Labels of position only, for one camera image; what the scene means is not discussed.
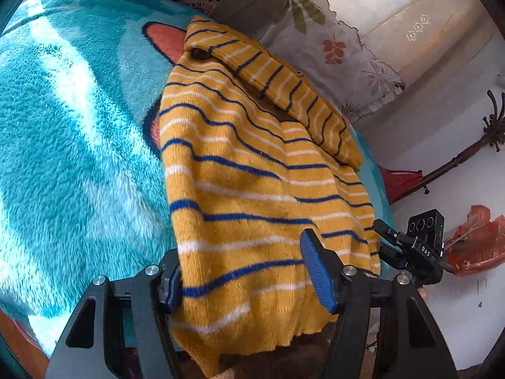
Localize yellow striped knit sweater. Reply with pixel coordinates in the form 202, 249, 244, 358
157, 16, 382, 377

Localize orange plastic bag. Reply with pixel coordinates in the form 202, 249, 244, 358
443, 204, 505, 278

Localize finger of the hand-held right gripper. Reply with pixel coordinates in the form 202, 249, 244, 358
372, 219, 411, 263

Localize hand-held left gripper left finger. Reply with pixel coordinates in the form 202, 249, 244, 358
46, 248, 184, 379

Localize turquoise fleece blanket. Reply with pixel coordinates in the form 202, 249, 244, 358
0, 0, 397, 358

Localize leaf print pillow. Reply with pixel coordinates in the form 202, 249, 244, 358
213, 0, 406, 123

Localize white embroidered curtain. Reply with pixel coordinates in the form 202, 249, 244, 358
284, 0, 498, 87

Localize wooden coat stand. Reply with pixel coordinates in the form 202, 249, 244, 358
398, 90, 505, 199

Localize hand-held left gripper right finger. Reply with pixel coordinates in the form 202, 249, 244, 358
299, 228, 459, 379

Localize red cloth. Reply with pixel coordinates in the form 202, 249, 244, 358
379, 166, 424, 205

